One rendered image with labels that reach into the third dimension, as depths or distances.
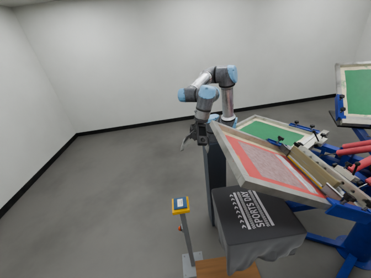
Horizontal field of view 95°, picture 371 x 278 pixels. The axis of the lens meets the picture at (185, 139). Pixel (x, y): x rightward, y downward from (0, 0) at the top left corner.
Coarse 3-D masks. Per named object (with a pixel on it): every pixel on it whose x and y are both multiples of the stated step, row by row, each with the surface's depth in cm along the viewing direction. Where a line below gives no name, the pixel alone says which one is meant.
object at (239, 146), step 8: (232, 144) 102; (240, 144) 108; (248, 144) 115; (240, 152) 96; (248, 152) 102; (256, 152) 107; (264, 152) 114; (272, 152) 121; (264, 160) 102; (272, 160) 107; (288, 160) 121; (288, 168) 106; (296, 168) 113
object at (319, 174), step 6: (294, 150) 117; (300, 150) 114; (294, 156) 115; (300, 156) 111; (306, 156) 108; (300, 162) 110; (306, 162) 106; (312, 162) 103; (306, 168) 105; (312, 168) 101; (318, 168) 99; (312, 174) 100; (318, 174) 98; (324, 174) 95; (330, 174) 94; (318, 180) 96; (324, 180) 94; (330, 180) 91; (336, 180) 89; (336, 186) 89
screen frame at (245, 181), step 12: (216, 132) 102; (228, 132) 117; (240, 132) 118; (228, 144) 90; (264, 144) 125; (228, 156) 82; (240, 168) 72; (240, 180) 68; (252, 180) 67; (264, 192) 69; (276, 192) 70; (288, 192) 71; (300, 192) 76; (312, 204) 76; (324, 204) 77
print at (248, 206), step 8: (240, 192) 132; (248, 192) 131; (256, 192) 130; (232, 200) 127; (240, 200) 126; (248, 200) 125; (256, 200) 124; (240, 208) 120; (248, 208) 119; (256, 208) 119; (264, 208) 118; (240, 216) 115; (248, 216) 114; (256, 216) 114; (264, 216) 113; (248, 224) 110; (256, 224) 109; (264, 224) 108; (272, 224) 108
